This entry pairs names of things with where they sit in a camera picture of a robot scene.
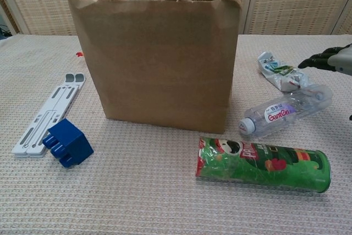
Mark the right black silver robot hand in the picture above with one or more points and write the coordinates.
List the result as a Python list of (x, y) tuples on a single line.
[(341, 59)]

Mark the silver-green wrapper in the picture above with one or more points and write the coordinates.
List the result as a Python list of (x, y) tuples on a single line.
[(280, 75)]

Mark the clear plastic water bottle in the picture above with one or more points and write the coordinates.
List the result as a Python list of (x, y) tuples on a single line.
[(277, 115)]

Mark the green Pringles can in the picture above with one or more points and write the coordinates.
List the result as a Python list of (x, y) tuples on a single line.
[(275, 166)]

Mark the brown paper bag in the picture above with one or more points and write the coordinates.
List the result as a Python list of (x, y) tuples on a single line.
[(159, 67)]

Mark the bamboo folding screen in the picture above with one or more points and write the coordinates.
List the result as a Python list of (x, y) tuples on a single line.
[(288, 1)]

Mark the white woven tablecloth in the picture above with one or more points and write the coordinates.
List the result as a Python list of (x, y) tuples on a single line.
[(137, 196)]

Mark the blue plastic block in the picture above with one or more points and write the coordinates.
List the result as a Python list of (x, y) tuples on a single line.
[(70, 141)]

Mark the white folding laptop stand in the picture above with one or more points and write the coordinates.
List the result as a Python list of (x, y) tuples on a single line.
[(46, 111)]

